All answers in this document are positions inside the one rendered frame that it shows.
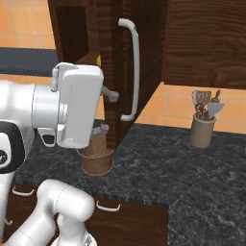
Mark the dark wire whisk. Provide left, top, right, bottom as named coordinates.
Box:
left=194, top=103, right=209, bottom=122

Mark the brown round basket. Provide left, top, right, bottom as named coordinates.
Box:
left=76, top=132, right=115, bottom=178

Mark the brown wooden handled tool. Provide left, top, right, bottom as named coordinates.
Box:
left=212, top=88, right=223, bottom=104

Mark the dark wood drawer front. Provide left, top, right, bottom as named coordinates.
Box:
left=2, top=184, right=40, bottom=244
left=84, top=194, right=169, bottom=246

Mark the white cabinet door handle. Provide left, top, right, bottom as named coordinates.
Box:
left=117, top=17, right=141, bottom=123

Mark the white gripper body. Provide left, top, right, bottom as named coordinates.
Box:
left=56, top=63, right=105, bottom=150

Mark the dark wood closed cabinet door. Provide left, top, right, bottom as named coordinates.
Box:
left=160, top=0, right=246, bottom=91

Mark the grey flat spatula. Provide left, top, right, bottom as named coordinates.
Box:
left=207, top=101, right=226, bottom=122

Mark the grey slotted spatula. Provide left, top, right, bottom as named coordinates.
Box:
left=191, top=89, right=212, bottom=111

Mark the beige utensil pot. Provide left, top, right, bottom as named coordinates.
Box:
left=187, top=112, right=217, bottom=150

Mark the dark wood wall cabinet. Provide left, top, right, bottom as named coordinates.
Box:
left=47, top=0, right=101, bottom=66

